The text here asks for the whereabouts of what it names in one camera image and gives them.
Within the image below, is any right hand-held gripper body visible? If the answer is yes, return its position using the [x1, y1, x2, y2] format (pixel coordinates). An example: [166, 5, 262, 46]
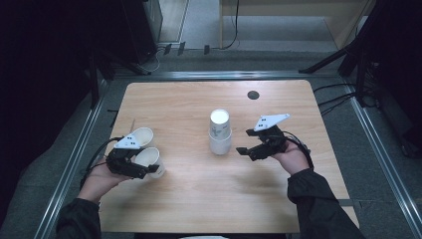
[249, 113, 292, 162]

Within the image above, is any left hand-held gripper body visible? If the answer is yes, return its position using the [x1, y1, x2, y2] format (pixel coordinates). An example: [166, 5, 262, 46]
[105, 132, 148, 180]

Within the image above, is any stack of white paper cups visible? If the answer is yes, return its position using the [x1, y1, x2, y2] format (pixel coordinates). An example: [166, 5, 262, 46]
[208, 109, 233, 156]

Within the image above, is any person's right hand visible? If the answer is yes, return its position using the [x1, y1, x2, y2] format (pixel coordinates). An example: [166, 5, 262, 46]
[270, 140, 312, 176]

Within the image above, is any person's left hand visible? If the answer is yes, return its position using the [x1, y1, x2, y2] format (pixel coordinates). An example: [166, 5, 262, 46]
[77, 162, 133, 205]

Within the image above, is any black metal stand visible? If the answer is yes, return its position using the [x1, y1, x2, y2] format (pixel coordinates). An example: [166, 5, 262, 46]
[87, 49, 152, 109]

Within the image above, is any black tripod stand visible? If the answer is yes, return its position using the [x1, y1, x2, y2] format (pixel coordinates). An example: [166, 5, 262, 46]
[298, 0, 399, 109]

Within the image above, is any black cabinet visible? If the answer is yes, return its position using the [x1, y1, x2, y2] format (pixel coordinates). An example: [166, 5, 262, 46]
[120, 0, 163, 66]

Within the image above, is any light wooden furniture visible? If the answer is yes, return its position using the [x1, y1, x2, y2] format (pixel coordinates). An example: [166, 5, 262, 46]
[218, 0, 377, 51]

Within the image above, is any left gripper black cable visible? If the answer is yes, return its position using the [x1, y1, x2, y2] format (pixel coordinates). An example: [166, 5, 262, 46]
[79, 136, 124, 190]

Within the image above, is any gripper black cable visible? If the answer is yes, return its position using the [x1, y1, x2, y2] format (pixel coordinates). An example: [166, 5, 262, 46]
[79, 136, 124, 190]
[282, 129, 315, 170]

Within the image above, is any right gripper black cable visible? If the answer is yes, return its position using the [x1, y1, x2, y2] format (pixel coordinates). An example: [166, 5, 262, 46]
[282, 129, 315, 170]

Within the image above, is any long metal floor rail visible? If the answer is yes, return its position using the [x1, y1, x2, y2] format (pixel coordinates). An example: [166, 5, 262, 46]
[112, 70, 342, 83]
[342, 79, 422, 239]
[33, 79, 110, 239]

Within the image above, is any black floor cable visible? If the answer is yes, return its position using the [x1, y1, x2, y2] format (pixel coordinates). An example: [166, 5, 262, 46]
[317, 93, 355, 108]

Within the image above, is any white floor cable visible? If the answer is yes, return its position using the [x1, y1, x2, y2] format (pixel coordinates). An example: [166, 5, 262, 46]
[140, 46, 167, 74]

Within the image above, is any black hanging cable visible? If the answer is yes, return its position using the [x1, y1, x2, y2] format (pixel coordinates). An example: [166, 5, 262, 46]
[220, 0, 241, 51]

